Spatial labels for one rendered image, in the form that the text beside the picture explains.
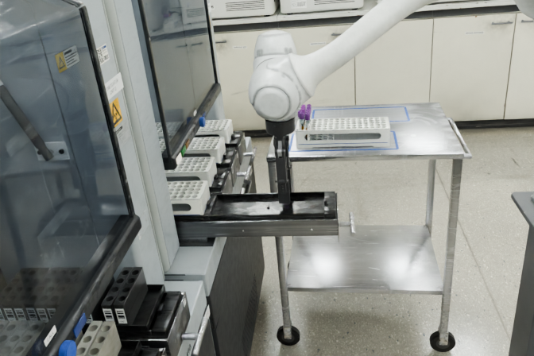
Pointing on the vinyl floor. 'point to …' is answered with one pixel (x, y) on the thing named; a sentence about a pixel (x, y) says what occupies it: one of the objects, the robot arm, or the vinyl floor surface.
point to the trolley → (424, 257)
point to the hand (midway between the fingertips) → (284, 187)
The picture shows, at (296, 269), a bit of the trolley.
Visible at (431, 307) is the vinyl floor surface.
